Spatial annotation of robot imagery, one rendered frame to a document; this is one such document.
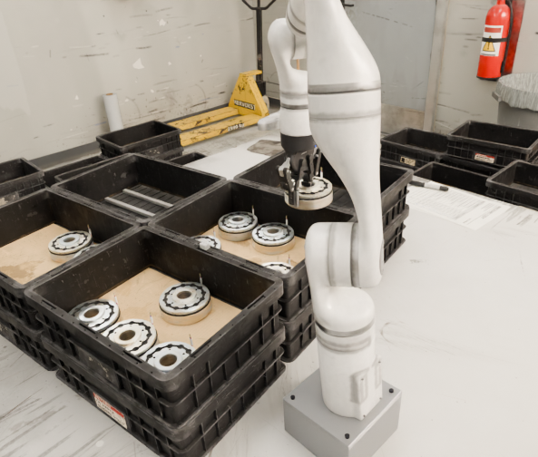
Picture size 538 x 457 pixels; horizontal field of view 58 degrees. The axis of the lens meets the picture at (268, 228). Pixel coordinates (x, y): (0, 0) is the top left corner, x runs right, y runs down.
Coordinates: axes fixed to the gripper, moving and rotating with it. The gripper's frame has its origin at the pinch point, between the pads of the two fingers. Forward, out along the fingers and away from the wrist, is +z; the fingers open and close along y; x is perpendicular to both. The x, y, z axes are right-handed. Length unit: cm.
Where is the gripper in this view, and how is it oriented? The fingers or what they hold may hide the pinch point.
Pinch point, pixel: (300, 194)
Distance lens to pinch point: 102.9
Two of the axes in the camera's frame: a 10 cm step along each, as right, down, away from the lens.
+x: -8.0, -2.7, 5.4
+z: 0.5, 8.6, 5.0
